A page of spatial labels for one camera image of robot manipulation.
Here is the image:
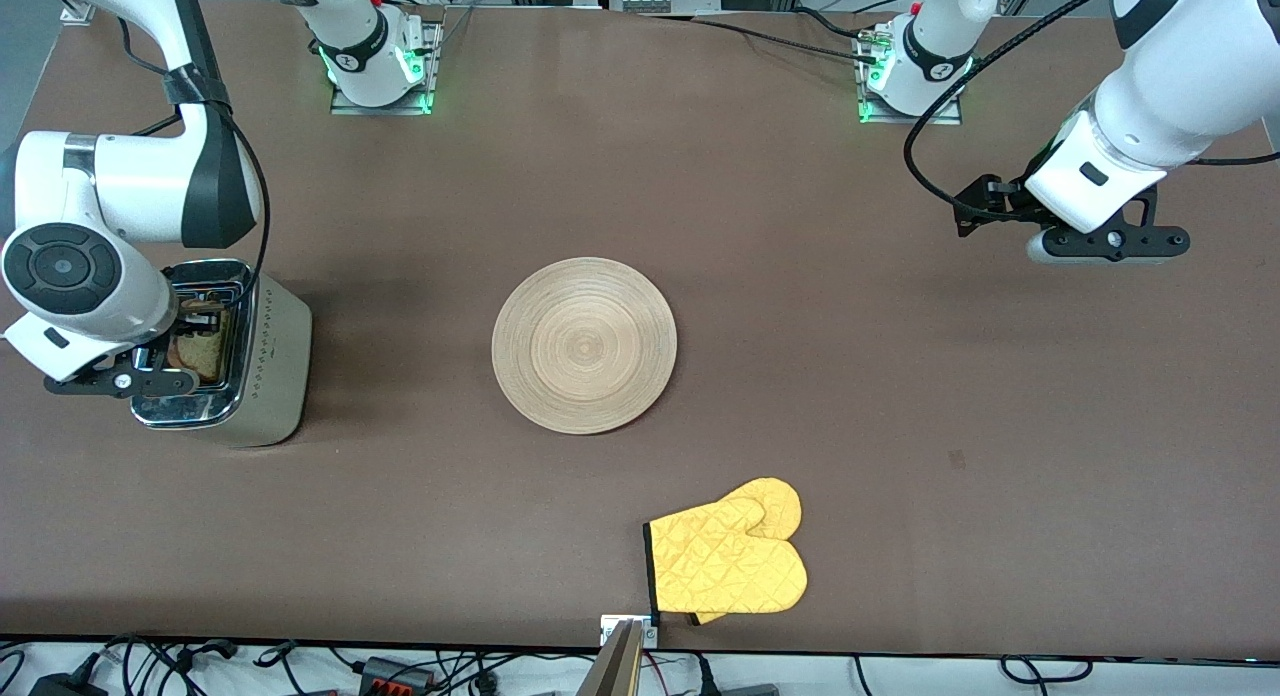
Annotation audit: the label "brown bread slice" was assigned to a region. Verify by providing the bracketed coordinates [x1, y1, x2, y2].
[168, 296, 228, 385]

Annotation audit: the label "round wooden plate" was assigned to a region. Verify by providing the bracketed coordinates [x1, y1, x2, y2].
[491, 257, 678, 436]

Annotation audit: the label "silver two-slot toaster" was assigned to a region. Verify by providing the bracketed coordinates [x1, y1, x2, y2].
[130, 259, 314, 448]

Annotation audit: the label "black power adapter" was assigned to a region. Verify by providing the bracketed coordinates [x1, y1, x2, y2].
[28, 673, 109, 696]

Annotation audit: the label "black box orange connectors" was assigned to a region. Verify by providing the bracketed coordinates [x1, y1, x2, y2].
[358, 656, 438, 696]

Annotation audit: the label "yellow quilted oven mitt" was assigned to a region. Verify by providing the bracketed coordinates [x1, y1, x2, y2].
[643, 477, 809, 626]

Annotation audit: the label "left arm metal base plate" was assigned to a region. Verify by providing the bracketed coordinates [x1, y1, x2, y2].
[858, 36, 964, 127]

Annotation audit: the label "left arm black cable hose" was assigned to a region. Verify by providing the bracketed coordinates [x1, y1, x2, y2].
[903, 0, 1280, 219]

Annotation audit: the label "long black table cable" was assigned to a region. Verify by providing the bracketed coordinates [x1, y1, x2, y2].
[640, 13, 883, 63]

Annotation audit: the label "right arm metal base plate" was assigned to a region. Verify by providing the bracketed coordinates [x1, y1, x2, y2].
[330, 21, 442, 117]

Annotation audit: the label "aluminium camera mount post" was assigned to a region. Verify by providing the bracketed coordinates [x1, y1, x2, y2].
[575, 614, 661, 696]

